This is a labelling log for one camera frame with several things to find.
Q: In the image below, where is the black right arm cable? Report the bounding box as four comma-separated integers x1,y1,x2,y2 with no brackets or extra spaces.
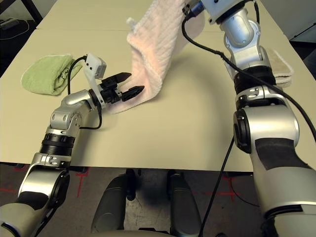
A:
181,0,316,237

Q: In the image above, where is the white floor cable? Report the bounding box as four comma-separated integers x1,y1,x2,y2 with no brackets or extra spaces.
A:
14,19,29,40

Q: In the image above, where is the grey robot left leg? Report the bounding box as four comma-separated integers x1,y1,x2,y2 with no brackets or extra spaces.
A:
91,171,136,233

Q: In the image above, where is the red floor tape cross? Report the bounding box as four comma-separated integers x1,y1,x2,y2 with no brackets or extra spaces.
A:
222,176,237,200
75,170,88,198

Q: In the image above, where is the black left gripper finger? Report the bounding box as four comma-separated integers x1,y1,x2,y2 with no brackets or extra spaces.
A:
115,72,132,84
122,85,146,101

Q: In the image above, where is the pink towel with embroidery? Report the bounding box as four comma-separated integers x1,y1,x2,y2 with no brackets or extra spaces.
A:
108,0,205,116

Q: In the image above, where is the beige folded towel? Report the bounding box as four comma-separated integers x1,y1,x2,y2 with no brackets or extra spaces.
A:
223,48,295,88

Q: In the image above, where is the grey robot leg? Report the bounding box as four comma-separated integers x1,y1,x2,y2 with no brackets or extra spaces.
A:
166,171,202,237
91,171,136,233

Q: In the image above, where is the black cabinet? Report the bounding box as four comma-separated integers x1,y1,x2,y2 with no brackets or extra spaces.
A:
287,22,316,60

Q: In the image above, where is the grey robot right leg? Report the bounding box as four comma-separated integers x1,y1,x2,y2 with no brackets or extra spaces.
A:
166,171,202,237

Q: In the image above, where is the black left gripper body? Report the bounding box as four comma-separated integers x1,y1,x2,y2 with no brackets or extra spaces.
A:
100,77,124,104

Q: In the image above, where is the green towel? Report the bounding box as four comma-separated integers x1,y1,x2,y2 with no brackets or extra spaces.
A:
21,54,83,96

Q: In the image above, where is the black table leg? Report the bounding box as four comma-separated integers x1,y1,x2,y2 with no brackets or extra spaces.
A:
23,0,44,24

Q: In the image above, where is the grey power strip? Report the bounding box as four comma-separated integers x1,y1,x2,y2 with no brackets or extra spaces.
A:
0,18,18,30

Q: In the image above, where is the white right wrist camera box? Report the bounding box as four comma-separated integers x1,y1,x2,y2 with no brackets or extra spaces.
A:
201,0,250,25

